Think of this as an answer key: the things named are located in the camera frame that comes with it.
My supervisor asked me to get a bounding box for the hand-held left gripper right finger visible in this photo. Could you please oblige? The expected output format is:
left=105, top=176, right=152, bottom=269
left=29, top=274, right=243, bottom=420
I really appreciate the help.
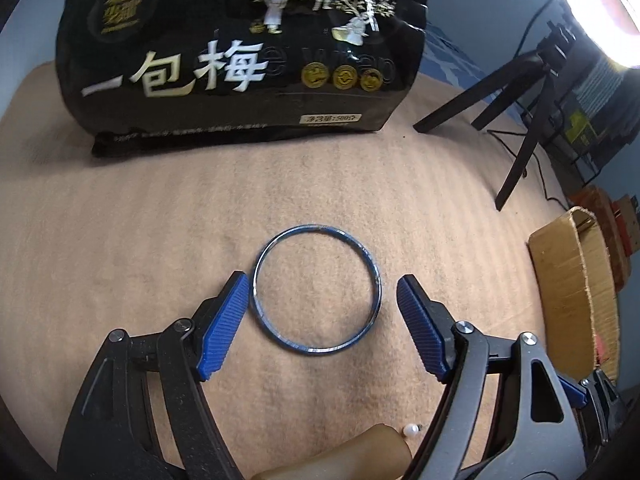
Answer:
left=396, top=274, right=588, bottom=480

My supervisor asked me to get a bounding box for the black power cable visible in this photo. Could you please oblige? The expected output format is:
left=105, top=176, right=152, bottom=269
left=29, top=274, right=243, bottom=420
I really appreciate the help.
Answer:
left=487, top=129, right=571, bottom=209

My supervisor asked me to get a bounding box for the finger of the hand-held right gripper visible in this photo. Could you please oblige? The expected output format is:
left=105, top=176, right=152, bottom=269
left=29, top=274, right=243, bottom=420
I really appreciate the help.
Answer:
left=557, top=367, right=628, bottom=461

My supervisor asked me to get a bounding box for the black snack bag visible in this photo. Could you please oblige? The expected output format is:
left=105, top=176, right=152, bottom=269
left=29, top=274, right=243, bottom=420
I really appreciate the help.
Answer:
left=55, top=0, right=435, bottom=158

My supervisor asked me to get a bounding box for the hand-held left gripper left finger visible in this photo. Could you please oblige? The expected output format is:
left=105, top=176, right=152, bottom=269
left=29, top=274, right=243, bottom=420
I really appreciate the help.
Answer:
left=57, top=270, right=251, bottom=480

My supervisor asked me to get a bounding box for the yellow box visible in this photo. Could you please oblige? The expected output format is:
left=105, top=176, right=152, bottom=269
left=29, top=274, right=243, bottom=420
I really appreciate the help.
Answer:
left=565, top=110, right=601, bottom=146

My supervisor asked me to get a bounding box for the cardboard box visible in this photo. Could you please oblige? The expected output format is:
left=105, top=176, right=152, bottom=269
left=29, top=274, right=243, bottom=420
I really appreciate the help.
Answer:
left=527, top=206, right=621, bottom=378

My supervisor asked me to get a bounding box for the white ring light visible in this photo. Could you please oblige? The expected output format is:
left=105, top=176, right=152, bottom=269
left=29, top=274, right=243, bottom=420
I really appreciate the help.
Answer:
left=537, top=0, right=640, bottom=68

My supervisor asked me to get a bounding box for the striped hanging cloth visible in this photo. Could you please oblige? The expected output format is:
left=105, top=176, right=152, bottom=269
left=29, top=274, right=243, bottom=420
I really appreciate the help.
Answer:
left=572, top=47, right=631, bottom=111

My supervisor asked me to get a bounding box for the dark blue bangle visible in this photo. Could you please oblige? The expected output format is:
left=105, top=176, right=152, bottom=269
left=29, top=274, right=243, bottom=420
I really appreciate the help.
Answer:
left=251, top=222, right=385, bottom=356

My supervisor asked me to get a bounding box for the black tripod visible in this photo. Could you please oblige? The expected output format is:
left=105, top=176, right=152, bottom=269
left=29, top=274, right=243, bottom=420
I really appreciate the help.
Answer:
left=414, top=20, right=576, bottom=211

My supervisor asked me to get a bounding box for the blue patterned sheet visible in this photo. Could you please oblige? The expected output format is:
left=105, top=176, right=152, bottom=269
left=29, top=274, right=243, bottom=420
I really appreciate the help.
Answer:
left=422, top=22, right=506, bottom=86

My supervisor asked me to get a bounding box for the tan strap wristwatch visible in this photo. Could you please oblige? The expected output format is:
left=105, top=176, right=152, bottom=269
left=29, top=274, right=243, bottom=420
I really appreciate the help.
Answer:
left=250, top=422, right=413, bottom=480

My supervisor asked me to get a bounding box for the black clothes rack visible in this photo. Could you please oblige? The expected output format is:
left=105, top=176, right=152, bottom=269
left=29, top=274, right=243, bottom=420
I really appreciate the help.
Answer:
left=545, top=85, right=616, bottom=183

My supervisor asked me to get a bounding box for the orange crate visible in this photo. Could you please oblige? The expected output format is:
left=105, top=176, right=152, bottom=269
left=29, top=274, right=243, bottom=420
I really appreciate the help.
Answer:
left=570, top=185, right=640, bottom=261

